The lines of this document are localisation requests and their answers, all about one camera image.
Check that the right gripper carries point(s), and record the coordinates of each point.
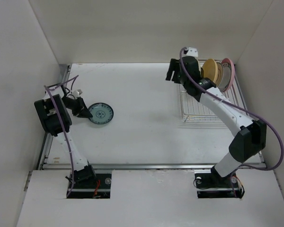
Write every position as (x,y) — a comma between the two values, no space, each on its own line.
(174,65)

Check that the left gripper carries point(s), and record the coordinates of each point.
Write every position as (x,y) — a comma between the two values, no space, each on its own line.
(84,112)

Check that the blue floral plate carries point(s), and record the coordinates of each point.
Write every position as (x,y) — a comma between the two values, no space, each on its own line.
(102,113)

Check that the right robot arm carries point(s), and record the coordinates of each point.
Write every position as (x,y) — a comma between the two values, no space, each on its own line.
(249,134)

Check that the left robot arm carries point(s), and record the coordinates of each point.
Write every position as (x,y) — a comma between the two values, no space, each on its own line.
(53,114)

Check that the yellow wooden plate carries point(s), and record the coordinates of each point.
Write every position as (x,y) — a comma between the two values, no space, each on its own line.
(210,70)

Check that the white patterned plate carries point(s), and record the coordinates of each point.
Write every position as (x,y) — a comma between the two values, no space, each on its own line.
(220,73)

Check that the pink rimmed plate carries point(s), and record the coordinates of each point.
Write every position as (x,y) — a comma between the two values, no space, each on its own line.
(228,75)

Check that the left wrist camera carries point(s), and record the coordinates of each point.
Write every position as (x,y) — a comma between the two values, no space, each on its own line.
(77,93)

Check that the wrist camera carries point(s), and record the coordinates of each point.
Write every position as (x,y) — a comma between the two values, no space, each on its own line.
(190,51)
(77,93)

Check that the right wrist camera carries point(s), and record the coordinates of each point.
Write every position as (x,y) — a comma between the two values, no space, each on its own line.
(190,51)

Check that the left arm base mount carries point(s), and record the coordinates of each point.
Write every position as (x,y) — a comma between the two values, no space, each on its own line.
(91,189)

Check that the front aluminium rail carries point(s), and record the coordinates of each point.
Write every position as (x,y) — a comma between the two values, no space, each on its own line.
(130,166)

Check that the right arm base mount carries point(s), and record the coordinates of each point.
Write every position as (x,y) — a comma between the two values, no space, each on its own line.
(211,187)

